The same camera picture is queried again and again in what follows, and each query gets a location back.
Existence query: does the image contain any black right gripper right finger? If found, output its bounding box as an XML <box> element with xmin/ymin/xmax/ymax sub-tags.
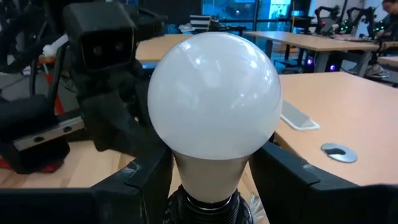
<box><xmin>249</xmin><ymin>141</ymin><xmax>398</xmax><ymax>224</ymax></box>

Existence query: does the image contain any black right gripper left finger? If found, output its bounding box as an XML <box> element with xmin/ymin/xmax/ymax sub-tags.
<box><xmin>0</xmin><ymin>145</ymin><xmax>174</xmax><ymax>224</ymax></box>

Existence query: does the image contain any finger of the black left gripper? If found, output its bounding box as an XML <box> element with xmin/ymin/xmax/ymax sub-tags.
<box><xmin>0</xmin><ymin>136</ymin><xmax>72</xmax><ymax>175</ymax></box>
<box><xmin>81</xmin><ymin>91</ymin><xmax>169</xmax><ymax>159</ymax></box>

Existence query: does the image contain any white frosted lightbulb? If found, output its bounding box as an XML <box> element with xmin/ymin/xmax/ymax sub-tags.
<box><xmin>147</xmin><ymin>31</ymin><xmax>284</xmax><ymax>205</ymax></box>

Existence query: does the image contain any red stapler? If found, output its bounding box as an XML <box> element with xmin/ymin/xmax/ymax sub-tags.
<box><xmin>0</xmin><ymin>155</ymin><xmax>60</xmax><ymax>174</ymax></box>

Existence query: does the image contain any small blue round object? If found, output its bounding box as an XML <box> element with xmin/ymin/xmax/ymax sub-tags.
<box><xmin>320</xmin><ymin>142</ymin><xmax>358</xmax><ymax>164</ymax></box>

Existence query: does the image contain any light wooden desk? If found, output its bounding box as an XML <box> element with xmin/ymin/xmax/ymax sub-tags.
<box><xmin>273</xmin><ymin>71</ymin><xmax>398</xmax><ymax>187</ymax></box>

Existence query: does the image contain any silver desk power plate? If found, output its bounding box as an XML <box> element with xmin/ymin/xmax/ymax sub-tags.
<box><xmin>279</xmin><ymin>99</ymin><xmax>320</xmax><ymax>131</ymax></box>

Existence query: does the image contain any background wooden desk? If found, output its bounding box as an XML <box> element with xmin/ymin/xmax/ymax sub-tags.
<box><xmin>135</xmin><ymin>30</ymin><xmax>382</xmax><ymax>74</ymax></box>
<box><xmin>377</xmin><ymin>55</ymin><xmax>398</xmax><ymax>68</ymax></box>

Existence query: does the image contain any person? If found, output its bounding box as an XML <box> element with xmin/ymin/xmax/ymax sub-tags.
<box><xmin>365</xmin><ymin>0</ymin><xmax>398</xmax><ymax>78</ymax></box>

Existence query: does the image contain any clear coiled lamp cord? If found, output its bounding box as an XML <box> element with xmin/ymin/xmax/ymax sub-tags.
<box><xmin>248</xmin><ymin>192</ymin><xmax>265</xmax><ymax>223</ymax></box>

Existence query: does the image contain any white cable wrap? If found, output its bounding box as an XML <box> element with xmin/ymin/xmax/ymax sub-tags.
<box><xmin>42</xmin><ymin>34</ymin><xmax>69</xmax><ymax>58</ymax></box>

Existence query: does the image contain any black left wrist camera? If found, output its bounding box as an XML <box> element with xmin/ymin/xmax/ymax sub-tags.
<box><xmin>62</xmin><ymin>1</ymin><xmax>137</xmax><ymax>74</ymax></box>

